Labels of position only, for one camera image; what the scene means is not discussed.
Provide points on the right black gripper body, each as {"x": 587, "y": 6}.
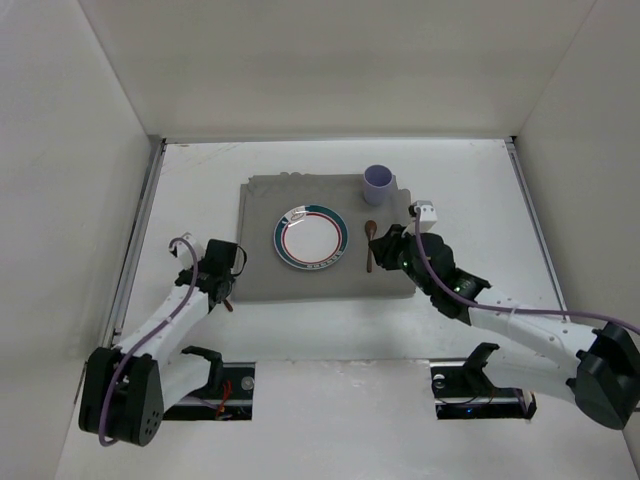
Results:
{"x": 393, "y": 250}

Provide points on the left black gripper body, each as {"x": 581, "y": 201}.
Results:
{"x": 220, "y": 291}

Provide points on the lilac plastic cup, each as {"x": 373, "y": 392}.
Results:
{"x": 377, "y": 183}

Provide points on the white plate green red rim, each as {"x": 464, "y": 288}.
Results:
{"x": 311, "y": 237}

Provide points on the grey cloth placemat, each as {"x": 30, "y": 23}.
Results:
{"x": 264, "y": 199}

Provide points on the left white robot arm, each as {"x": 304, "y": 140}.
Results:
{"x": 153, "y": 375}

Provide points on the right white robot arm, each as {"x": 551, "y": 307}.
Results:
{"x": 596, "y": 369}

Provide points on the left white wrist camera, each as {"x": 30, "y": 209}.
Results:
{"x": 187, "y": 250}

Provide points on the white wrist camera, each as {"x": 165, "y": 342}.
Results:
{"x": 187, "y": 250}
{"x": 424, "y": 217}

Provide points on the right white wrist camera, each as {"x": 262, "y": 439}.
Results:
{"x": 424, "y": 217}

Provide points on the left metal table rail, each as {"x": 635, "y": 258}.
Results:
{"x": 113, "y": 323}

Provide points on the metal table rail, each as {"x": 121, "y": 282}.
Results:
{"x": 113, "y": 323}
{"x": 519, "y": 173}

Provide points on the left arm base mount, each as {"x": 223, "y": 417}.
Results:
{"x": 232, "y": 400}

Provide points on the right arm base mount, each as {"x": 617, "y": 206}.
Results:
{"x": 462, "y": 391}

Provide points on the right metal table rail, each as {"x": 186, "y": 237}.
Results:
{"x": 519, "y": 173}

